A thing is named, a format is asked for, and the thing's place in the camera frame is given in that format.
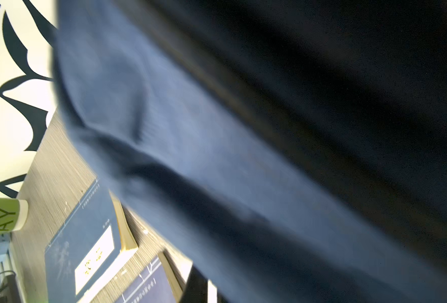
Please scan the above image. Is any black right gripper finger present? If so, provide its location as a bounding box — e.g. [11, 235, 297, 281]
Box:
[179, 266, 208, 303]

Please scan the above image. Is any navy blue school backpack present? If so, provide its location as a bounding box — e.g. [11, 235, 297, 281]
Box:
[53, 1, 447, 302]

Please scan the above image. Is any blue book right yellow label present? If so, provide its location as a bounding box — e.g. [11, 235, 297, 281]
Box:
[115, 251, 185, 303]

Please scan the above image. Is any blue book yellow label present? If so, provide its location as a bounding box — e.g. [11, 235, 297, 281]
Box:
[45, 179, 138, 302]
[115, 251, 185, 303]

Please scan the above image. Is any blue book left yellow label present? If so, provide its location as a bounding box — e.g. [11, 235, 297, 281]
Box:
[45, 179, 138, 302]

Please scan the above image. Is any green paper cup with items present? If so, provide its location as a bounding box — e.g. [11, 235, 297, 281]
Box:
[0, 198, 29, 235]

